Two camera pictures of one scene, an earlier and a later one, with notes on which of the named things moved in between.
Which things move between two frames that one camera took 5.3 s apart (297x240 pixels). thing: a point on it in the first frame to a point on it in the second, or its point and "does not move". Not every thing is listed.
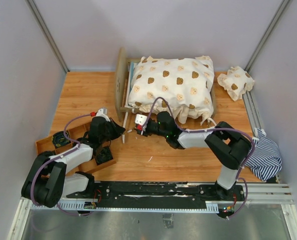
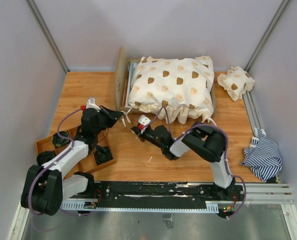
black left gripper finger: (114, 130) to (112, 114)
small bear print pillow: (236, 82) does not move
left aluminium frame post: (34, 8) does not move
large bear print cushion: (183, 86) does not move
